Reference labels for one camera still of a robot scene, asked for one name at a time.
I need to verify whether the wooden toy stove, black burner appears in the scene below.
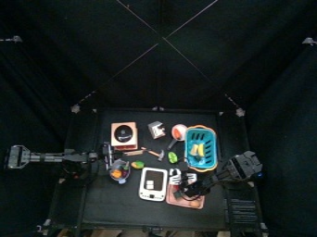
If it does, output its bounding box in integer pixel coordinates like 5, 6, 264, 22
108, 121, 140, 152

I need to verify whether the white toy induction stove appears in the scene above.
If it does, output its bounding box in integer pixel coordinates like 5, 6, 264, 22
137, 167, 169, 203

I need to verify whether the pink toy plate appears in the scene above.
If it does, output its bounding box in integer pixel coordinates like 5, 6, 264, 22
164, 176, 205, 210

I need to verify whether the green yellow toy mango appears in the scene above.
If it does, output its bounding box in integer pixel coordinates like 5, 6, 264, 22
129, 160, 145, 170

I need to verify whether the orange toy fruit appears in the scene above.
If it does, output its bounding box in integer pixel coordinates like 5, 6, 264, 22
109, 169, 124, 180

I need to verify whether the gray toy bowl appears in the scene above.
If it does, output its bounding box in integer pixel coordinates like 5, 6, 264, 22
108, 158, 132, 185

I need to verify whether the green toy lime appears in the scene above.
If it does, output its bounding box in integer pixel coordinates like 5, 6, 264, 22
167, 151, 179, 165

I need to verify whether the wooden toy hammer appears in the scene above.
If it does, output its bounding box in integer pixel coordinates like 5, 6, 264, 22
140, 147, 165, 162

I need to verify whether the gray white toy box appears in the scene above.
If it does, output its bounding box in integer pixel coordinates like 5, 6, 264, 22
147, 120, 167, 140

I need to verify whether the white text label sticker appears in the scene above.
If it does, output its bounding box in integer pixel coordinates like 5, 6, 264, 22
228, 197, 258, 226

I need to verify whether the teal basket with orange rim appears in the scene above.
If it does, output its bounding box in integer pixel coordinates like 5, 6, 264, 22
183, 124, 219, 173

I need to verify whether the gray toy frying pan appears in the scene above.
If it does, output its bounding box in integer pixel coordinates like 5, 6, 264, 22
165, 123, 189, 151

